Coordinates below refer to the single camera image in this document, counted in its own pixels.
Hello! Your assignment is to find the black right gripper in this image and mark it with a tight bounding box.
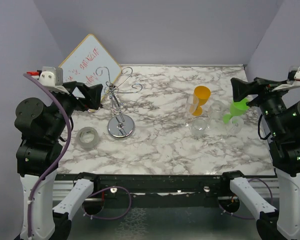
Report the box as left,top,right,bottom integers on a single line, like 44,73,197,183
231,75,292,137

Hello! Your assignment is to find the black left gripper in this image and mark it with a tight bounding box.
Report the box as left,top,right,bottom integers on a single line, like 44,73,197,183
48,79,104,139

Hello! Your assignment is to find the clear wine glass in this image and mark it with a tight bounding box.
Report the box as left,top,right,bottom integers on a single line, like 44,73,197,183
190,118,208,139
207,101,226,124
221,116,244,143
182,94,199,127

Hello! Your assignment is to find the orange plastic wine glass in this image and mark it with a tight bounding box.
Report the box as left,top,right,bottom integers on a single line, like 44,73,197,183
192,86,211,117

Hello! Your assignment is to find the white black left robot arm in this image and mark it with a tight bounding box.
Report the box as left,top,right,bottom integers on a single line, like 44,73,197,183
14,80,103,240

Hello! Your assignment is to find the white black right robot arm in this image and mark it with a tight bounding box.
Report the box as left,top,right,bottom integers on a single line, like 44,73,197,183
219,76,300,240

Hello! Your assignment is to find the green plastic wine glass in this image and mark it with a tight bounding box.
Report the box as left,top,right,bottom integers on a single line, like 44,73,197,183
222,98,250,124

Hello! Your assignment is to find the chrome wine glass rack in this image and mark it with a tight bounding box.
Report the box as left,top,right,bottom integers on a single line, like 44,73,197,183
95,66,143,140

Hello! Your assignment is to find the yellow framed whiteboard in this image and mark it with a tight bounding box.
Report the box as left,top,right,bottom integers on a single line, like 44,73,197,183
59,34,122,87

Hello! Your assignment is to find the clear tape roll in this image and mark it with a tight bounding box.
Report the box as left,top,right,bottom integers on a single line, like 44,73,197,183
75,127,100,150

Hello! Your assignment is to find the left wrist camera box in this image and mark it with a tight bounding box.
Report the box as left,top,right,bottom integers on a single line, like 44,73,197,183
38,66,63,87

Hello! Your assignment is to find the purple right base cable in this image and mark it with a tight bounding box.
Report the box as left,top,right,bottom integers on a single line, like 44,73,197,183
218,177,275,220

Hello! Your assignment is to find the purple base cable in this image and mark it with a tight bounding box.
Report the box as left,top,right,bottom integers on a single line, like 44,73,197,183
218,177,275,220
82,186,133,221

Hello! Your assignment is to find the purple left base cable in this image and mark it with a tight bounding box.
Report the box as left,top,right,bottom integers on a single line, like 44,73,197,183
82,186,133,221

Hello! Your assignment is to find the black metal base rail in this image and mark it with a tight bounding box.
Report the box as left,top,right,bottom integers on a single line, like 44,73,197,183
53,170,278,208

